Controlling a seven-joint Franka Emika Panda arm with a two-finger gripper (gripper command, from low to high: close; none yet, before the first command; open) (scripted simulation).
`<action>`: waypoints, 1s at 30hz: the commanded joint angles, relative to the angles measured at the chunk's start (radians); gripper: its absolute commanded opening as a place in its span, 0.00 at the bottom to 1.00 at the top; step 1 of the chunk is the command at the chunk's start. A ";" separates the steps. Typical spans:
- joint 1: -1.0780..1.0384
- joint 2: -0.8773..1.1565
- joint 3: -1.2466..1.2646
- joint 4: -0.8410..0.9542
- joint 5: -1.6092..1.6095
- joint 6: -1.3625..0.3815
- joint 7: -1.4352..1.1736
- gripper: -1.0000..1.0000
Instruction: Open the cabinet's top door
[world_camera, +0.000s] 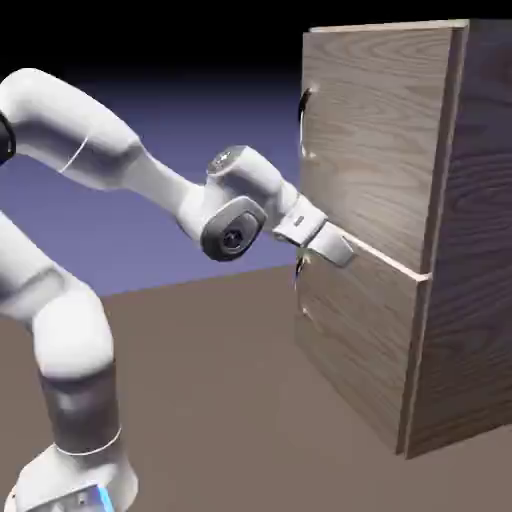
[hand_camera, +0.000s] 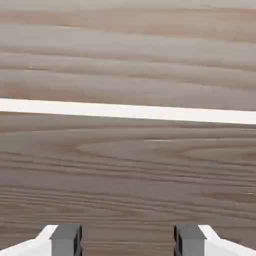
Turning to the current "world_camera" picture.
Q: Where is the large wood cabinet door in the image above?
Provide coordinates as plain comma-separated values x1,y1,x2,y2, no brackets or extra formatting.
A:
299,26,465,277

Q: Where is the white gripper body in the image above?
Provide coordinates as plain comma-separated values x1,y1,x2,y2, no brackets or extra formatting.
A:
306,220,356,268

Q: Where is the light wood cabinet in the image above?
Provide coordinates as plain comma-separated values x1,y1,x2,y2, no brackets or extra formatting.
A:
294,18,512,460

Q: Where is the short curved metal handle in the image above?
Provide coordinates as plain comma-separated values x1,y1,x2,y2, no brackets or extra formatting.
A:
294,255,312,317

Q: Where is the long curved metal handle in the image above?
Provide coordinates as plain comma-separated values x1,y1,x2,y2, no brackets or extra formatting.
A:
298,86,314,158

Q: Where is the small wood cabinet door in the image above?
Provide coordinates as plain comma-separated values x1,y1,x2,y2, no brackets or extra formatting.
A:
294,235,431,455

